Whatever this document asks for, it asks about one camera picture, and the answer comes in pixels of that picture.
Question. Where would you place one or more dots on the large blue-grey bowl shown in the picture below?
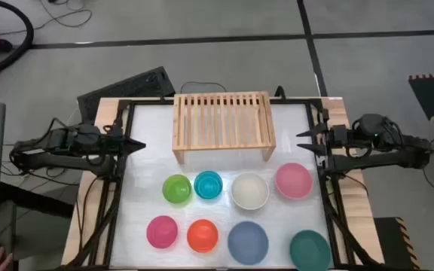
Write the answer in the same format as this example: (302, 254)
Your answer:
(248, 243)

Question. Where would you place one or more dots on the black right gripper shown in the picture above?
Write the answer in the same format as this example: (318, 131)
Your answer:
(337, 136)

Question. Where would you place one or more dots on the white table mat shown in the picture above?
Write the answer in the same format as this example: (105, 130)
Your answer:
(153, 165)

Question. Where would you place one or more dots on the slatted wooden shelf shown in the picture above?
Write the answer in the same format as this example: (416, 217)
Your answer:
(224, 147)

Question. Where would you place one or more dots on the small green plastic bowl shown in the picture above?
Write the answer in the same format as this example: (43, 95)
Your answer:
(177, 189)

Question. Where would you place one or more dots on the small orange plastic bowl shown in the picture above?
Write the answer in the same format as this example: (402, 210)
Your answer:
(202, 236)

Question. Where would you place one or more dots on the small magenta plastic bowl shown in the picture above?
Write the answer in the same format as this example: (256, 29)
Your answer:
(162, 232)

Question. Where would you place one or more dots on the large cream white bowl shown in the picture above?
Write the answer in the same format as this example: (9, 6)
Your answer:
(249, 191)

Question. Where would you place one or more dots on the black table clamp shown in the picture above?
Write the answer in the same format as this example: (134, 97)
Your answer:
(280, 92)

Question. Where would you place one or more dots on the large pink bowl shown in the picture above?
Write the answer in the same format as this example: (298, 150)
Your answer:
(294, 180)

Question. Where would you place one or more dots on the black metal table frame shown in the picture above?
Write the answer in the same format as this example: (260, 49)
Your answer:
(119, 211)

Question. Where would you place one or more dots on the large dark teal bowl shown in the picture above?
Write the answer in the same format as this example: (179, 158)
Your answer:
(310, 251)

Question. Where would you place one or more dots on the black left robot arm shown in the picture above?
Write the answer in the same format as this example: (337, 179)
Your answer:
(62, 161)

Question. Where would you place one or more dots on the black perforated panel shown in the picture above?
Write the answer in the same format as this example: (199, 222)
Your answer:
(134, 88)

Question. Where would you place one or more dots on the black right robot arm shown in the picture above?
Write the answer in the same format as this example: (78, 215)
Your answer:
(371, 160)

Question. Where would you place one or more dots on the small cyan plastic bowl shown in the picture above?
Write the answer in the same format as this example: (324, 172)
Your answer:
(208, 184)

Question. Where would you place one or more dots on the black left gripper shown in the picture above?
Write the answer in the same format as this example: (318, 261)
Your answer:
(117, 145)

